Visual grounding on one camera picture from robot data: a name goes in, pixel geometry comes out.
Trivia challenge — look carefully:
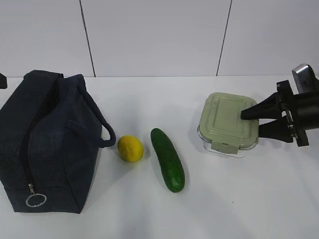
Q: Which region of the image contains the green lidded glass container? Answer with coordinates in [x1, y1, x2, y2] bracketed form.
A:
[197, 92, 259, 158]

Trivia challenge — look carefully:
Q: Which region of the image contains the dark blue lunch bag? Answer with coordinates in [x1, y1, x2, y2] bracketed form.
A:
[0, 70, 116, 214]

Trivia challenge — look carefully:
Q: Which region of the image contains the yellow lemon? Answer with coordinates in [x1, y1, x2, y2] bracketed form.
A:
[118, 135, 144, 163]

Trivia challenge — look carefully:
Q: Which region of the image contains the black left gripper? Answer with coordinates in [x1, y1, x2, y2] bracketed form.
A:
[0, 73, 7, 89]

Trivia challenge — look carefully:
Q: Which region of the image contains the green cucumber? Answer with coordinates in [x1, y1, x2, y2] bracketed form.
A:
[151, 128, 185, 193]

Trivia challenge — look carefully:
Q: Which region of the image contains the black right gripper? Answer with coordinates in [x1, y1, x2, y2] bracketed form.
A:
[241, 80, 319, 147]

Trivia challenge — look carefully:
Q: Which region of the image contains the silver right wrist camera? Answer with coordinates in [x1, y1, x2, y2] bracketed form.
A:
[292, 64, 319, 94]

